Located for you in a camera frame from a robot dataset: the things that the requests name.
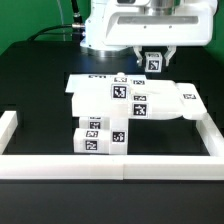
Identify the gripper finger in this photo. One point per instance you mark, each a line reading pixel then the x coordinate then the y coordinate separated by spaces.
pixel 171 50
pixel 139 56

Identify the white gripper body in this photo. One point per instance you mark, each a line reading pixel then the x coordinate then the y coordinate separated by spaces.
pixel 149 23

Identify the white chair back frame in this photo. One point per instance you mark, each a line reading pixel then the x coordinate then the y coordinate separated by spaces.
pixel 146 98

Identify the white U-shaped fence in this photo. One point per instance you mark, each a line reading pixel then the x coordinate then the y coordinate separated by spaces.
pixel 124 167

